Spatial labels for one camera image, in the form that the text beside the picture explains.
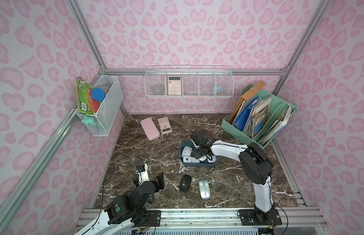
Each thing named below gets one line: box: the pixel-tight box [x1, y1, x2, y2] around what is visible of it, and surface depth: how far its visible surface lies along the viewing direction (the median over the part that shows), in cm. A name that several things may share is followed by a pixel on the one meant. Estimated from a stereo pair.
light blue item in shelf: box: [213, 84, 224, 94], surface depth 102 cm
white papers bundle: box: [257, 103, 293, 144], surface depth 84 cm
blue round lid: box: [91, 88, 106, 102], surface depth 77 cm
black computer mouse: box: [179, 174, 192, 193], surface depth 85 cm
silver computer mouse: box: [198, 178, 211, 200], surface depth 84 cm
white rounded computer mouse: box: [181, 145, 193, 159], surface depth 97 cm
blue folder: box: [234, 96, 262, 132], surface depth 97 cm
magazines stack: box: [248, 97, 273, 139], surface depth 94 cm
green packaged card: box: [75, 76, 100, 115], surface depth 72 cm
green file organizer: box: [221, 84, 298, 148], surface depth 95 cm
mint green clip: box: [81, 115, 95, 125], surface depth 65 cm
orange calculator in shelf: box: [167, 75, 182, 96], surface depth 96 cm
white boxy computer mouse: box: [182, 155, 201, 164], surface depth 92 cm
